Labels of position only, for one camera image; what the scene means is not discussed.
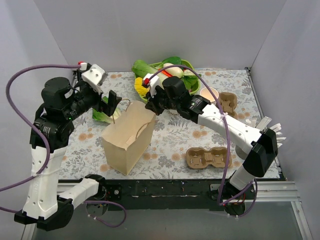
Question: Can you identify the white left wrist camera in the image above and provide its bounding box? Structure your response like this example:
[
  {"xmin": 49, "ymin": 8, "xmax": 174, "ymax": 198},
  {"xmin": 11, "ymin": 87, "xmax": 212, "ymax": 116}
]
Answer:
[{"xmin": 81, "ymin": 64, "xmax": 108, "ymax": 95}]

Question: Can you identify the aluminium frame rail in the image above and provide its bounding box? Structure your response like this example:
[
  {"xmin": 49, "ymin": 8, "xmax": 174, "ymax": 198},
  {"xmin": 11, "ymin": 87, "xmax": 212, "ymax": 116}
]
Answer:
[{"xmin": 230, "ymin": 181, "xmax": 313, "ymax": 240}]

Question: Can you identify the brown paper takeout bag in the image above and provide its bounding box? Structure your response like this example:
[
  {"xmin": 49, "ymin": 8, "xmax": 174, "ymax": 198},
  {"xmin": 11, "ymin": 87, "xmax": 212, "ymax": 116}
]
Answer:
[{"xmin": 101, "ymin": 101, "xmax": 156, "ymax": 176}]

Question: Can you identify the floral table mat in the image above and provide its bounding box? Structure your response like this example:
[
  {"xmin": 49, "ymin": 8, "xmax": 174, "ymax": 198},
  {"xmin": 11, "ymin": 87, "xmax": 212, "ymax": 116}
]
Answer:
[{"xmin": 59, "ymin": 69, "xmax": 261, "ymax": 180}]

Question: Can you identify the grey cylindrical holder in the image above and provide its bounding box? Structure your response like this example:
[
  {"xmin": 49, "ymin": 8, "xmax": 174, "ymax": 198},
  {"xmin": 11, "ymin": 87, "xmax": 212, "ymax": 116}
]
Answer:
[{"xmin": 235, "ymin": 145, "xmax": 248, "ymax": 160}]

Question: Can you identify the white paper coffee cup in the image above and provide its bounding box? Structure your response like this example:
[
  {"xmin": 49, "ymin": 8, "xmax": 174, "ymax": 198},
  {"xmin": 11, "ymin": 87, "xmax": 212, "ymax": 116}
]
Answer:
[{"xmin": 168, "ymin": 110, "xmax": 181, "ymax": 117}]

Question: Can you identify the orange carrot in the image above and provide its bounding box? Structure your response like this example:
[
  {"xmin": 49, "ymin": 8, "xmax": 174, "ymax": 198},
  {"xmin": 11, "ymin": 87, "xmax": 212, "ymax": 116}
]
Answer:
[{"xmin": 161, "ymin": 70, "xmax": 172, "ymax": 77}]

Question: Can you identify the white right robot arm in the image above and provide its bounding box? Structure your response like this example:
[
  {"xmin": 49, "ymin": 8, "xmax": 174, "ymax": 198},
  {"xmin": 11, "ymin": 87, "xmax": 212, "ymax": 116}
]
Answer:
[{"xmin": 142, "ymin": 73, "xmax": 282, "ymax": 199}]

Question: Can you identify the white radish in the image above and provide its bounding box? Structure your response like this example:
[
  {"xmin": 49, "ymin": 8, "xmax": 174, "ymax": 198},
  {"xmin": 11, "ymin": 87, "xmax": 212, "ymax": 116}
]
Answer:
[{"xmin": 163, "ymin": 62, "xmax": 184, "ymax": 79}]

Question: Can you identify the green plastic tray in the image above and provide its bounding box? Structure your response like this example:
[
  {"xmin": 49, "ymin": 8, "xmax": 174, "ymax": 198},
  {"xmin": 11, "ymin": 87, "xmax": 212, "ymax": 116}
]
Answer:
[{"xmin": 131, "ymin": 56, "xmax": 199, "ymax": 97}]

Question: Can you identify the small green lettuce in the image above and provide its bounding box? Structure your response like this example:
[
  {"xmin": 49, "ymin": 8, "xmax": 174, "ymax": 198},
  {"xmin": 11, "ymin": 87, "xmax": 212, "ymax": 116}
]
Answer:
[{"xmin": 92, "ymin": 108, "xmax": 121, "ymax": 124}]

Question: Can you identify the stack of white paper cups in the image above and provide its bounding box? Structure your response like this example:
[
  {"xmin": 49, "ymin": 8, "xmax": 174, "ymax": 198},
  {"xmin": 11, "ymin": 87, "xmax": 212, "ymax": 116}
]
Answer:
[{"xmin": 200, "ymin": 87, "xmax": 219, "ymax": 104}]

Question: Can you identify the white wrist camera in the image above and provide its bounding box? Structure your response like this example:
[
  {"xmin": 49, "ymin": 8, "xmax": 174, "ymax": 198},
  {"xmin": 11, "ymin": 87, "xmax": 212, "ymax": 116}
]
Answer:
[
  {"xmin": 81, "ymin": 64, "xmax": 108, "ymax": 95},
  {"xmin": 142, "ymin": 73, "xmax": 162, "ymax": 98}
]

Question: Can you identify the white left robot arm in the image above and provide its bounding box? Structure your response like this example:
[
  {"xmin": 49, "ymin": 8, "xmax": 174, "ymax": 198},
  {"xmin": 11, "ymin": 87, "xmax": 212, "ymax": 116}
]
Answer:
[{"xmin": 14, "ymin": 77, "xmax": 122, "ymax": 232}]

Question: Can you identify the green napa cabbage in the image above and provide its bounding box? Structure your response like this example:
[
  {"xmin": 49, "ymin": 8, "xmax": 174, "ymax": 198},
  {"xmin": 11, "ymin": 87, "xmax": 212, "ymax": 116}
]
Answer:
[{"xmin": 131, "ymin": 59, "xmax": 158, "ymax": 78}]

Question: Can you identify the green bok choy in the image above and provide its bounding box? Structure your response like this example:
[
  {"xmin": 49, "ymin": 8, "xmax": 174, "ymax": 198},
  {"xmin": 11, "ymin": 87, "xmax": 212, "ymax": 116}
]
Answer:
[{"xmin": 160, "ymin": 56, "xmax": 198, "ymax": 92}]

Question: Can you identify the black base bar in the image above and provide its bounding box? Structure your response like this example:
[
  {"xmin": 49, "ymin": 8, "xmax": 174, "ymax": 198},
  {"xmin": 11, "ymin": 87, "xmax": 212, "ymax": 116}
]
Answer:
[{"xmin": 102, "ymin": 179, "xmax": 225, "ymax": 211}]

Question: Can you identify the brown pulp cup carrier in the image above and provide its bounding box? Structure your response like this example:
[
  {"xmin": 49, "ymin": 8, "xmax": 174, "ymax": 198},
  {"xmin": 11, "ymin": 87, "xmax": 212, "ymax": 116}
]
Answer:
[
  {"xmin": 218, "ymin": 92, "xmax": 238, "ymax": 120},
  {"xmin": 185, "ymin": 146, "xmax": 228, "ymax": 170}
]

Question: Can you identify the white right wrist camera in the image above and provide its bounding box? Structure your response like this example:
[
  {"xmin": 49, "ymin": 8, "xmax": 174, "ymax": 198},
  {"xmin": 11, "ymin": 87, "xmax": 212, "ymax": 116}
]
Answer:
[{"xmin": 142, "ymin": 73, "xmax": 162, "ymax": 98}]

